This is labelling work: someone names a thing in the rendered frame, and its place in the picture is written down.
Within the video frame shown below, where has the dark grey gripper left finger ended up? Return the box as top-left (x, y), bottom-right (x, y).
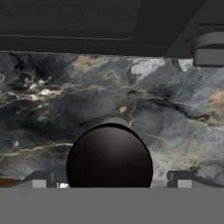
top-left (10, 170), bottom-right (57, 189)

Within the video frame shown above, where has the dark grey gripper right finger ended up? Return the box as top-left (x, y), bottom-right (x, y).
top-left (166, 170), bottom-right (223, 189)

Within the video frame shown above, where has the black round object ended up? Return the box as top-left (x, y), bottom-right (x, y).
top-left (66, 116), bottom-right (154, 189)

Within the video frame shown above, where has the grey round hob knob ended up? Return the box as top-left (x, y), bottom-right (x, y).
top-left (191, 31), bottom-right (224, 68)

